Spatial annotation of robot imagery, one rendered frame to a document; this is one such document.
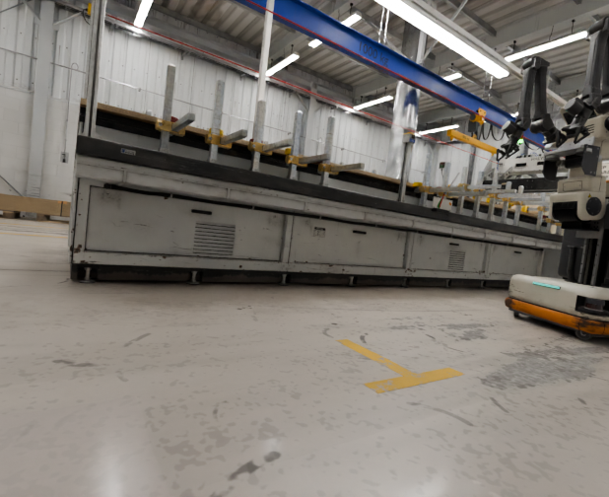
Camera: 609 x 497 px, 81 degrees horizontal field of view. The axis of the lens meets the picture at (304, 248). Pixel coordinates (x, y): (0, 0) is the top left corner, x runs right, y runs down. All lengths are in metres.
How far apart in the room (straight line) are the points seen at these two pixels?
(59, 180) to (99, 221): 6.93
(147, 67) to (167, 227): 7.71
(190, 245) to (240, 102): 8.21
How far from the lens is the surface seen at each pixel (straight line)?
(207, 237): 2.27
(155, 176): 1.97
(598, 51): 2.51
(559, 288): 2.49
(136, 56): 9.74
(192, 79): 9.92
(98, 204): 2.16
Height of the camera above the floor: 0.41
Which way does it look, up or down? 3 degrees down
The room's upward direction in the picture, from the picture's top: 7 degrees clockwise
